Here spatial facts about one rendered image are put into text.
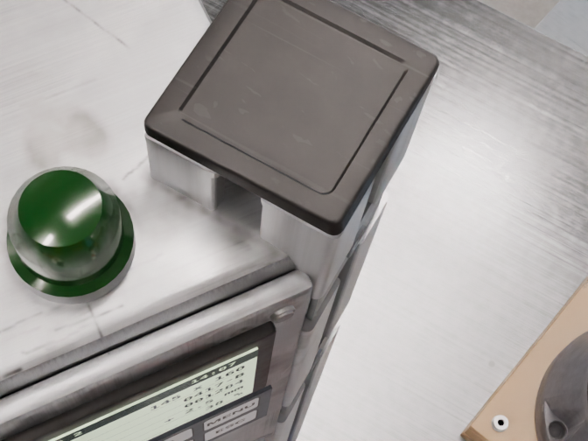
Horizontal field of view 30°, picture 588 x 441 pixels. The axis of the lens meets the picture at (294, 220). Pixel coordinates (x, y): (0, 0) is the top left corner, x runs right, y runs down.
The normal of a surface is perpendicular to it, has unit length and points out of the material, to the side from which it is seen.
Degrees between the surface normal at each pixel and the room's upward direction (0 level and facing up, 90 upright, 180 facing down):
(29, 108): 0
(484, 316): 0
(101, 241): 59
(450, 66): 0
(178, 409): 90
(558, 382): 75
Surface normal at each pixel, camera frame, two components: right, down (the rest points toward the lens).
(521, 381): 0.02, -0.36
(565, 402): -0.94, -0.21
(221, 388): 0.43, 0.85
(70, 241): 0.15, -0.14
